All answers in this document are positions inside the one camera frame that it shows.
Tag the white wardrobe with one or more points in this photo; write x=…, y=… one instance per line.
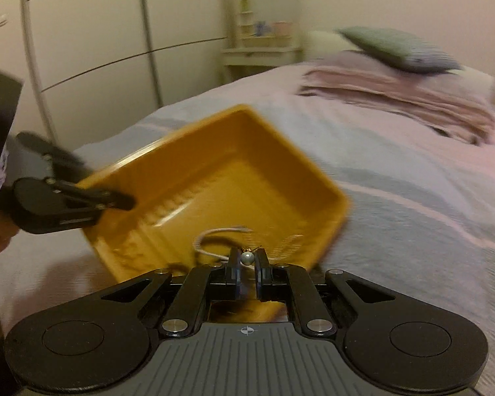
x=86, y=29

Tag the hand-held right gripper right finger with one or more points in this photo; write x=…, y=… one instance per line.
x=264, y=276

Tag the cream desktop organizer shelf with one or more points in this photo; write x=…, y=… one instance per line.
x=264, y=42

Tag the vanity mirror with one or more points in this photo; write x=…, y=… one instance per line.
x=280, y=4

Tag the small green ornament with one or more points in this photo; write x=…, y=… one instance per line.
x=245, y=5

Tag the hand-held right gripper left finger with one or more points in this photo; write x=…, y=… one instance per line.
x=235, y=276

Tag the orange plastic tray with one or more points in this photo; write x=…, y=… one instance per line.
x=239, y=165

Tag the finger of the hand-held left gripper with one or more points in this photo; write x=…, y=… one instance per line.
x=66, y=163
x=107, y=202

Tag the green checked pillow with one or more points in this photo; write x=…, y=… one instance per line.
x=396, y=49

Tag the pink cup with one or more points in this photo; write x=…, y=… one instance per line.
x=282, y=29

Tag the folded pink blanket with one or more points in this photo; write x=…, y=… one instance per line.
x=354, y=66
x=375, y=95

